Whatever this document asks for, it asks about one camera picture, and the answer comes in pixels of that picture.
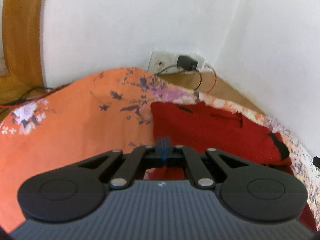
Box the black plug adapter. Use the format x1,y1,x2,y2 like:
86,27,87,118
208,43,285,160
176,55,198,71

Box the red knitted cardigan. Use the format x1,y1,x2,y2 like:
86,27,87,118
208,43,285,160
145,101,317,231

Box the wooden door frame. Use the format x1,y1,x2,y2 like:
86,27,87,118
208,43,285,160
2,0,46,88

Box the red thin cable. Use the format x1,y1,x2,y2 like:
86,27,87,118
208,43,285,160
205,65,217,94

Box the orange floral bed sheet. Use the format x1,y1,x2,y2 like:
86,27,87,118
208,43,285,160
1,68,319,232

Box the wooden bed frame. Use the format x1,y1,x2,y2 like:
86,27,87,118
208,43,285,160
160,72,264,114

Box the white wall power strip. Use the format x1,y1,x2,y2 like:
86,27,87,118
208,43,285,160
148,51,205,74

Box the grey cable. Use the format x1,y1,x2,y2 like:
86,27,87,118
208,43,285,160
153,64,179,76

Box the black cable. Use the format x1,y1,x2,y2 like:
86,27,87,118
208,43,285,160
194,70,203,91

